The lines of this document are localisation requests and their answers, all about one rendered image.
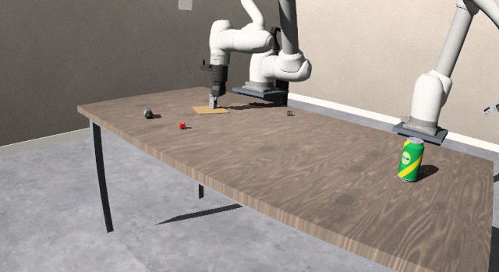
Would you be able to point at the tan square mat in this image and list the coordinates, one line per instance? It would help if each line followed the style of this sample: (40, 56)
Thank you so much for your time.
(206, 110)

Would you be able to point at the green drink can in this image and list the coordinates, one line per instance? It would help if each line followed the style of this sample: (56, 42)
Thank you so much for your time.
(410, 162)

